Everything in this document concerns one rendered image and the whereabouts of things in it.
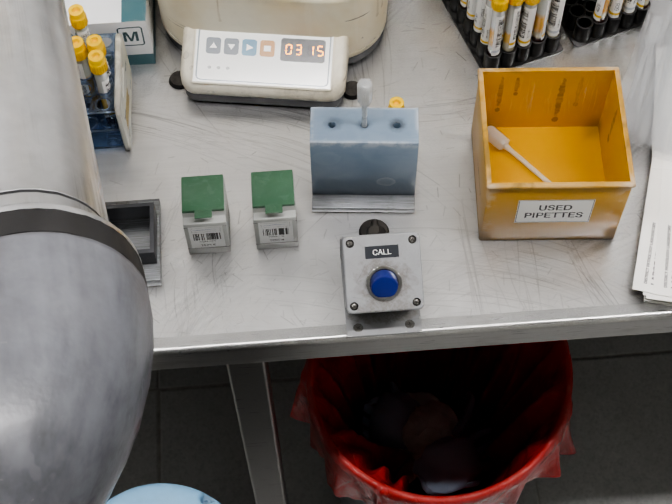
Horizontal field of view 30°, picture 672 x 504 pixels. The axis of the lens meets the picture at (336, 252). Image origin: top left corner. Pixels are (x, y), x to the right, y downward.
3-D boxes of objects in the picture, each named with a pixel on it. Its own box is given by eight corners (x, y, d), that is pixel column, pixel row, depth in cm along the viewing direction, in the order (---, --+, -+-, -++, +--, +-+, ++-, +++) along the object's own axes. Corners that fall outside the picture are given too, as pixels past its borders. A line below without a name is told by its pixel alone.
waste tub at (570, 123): (476, 242, 121) (486, 187, 112) (468, 128, 127) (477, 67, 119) (616, 241, 121) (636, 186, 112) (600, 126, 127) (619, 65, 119)
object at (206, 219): (189, 254, 121) (181, 219, 115) (188, 212, 123) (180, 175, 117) (231, 252, 121) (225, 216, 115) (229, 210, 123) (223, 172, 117)
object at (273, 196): (256, 250, 121) (252, 214, 115) (254, 208, 123) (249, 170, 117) (298, 247, 121) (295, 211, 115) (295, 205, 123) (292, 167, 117)
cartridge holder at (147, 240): (104, 290, 119) (98, 272, 116) (106, 209, 123) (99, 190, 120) (162, 286, 119) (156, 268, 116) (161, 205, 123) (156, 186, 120)
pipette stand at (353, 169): (312, 212, 123) (309, 156, 114) (313, 153, 126) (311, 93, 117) (414, 213, 122) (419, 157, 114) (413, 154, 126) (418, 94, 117)
